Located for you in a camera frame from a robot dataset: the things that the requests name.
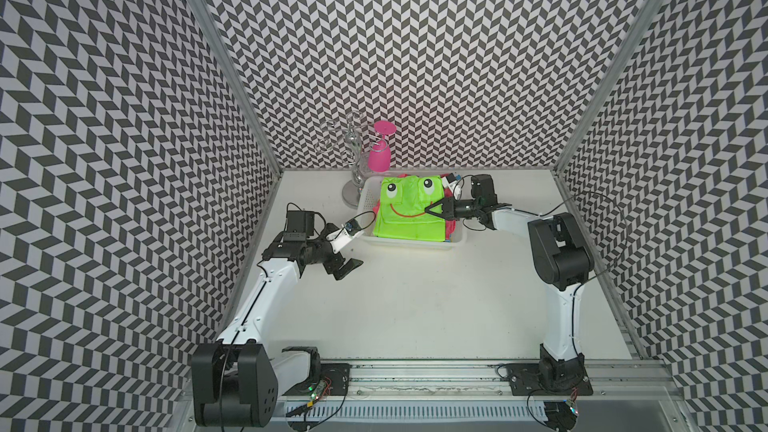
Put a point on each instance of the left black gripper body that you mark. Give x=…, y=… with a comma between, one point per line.
x=322, y=250

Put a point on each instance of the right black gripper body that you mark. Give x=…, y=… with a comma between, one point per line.
x=466, y=207

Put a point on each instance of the pink bunny raincoat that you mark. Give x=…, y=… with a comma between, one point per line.
x=449, y=225

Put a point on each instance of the green frog raincoat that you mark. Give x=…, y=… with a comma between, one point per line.
x=411, y=207

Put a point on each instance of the white plastic basket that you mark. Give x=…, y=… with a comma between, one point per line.
x=397, y=205

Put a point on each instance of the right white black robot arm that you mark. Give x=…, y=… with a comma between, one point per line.
x=562, y=261

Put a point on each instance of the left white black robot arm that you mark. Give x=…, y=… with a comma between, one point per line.
x=235, y=383

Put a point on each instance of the pink silicone wine glass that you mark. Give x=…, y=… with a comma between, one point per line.
x=379, y=158

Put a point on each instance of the chrome glass holder stand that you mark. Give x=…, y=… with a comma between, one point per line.
x=348, y=135

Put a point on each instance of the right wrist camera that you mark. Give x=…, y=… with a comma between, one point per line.
x=452, y=184

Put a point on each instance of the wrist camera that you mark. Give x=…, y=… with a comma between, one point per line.
x=348, y=232
x=452, y=184

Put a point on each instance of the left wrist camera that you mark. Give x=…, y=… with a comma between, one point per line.
x=348, y=232

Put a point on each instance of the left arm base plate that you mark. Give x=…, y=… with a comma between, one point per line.
x=334, y=377

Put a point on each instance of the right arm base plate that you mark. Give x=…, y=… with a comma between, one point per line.
x=569, y=379

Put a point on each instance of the aluminium front rail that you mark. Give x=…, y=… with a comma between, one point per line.
x=465, y=379

